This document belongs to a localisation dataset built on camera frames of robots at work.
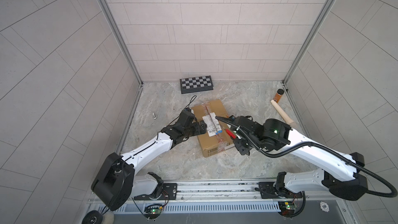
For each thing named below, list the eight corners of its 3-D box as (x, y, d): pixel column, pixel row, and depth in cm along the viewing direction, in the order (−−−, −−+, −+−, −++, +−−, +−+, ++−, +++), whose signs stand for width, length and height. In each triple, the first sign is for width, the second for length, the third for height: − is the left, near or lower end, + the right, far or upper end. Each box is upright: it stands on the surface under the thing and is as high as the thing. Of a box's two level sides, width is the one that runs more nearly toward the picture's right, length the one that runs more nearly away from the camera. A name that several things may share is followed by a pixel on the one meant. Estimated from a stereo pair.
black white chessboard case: (181, 95, 111) (180, 91, 108) (180, 82, 119) (179, 78, 116) (213, 90, 114) (213, 87, 111) (210, 78, 122) (210, 75, 119)
